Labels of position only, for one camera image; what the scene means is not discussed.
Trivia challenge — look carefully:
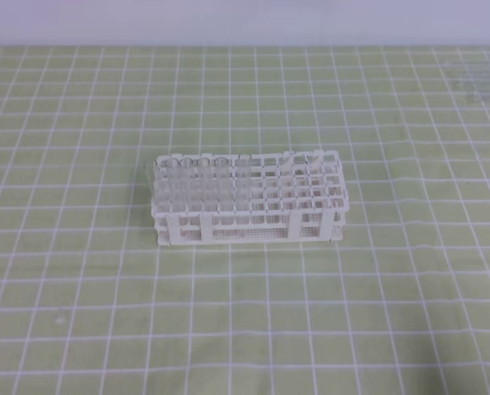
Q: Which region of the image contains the green grid tablecloth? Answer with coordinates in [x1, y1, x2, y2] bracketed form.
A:
[0, 47, 490, 394]

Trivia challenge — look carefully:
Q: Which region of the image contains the clear glass test tube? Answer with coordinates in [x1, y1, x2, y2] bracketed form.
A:
[236, 153, 251, 225]

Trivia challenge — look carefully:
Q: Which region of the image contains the white plastic test tube rack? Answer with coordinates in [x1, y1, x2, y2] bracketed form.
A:
[145, 151, 349, 246]

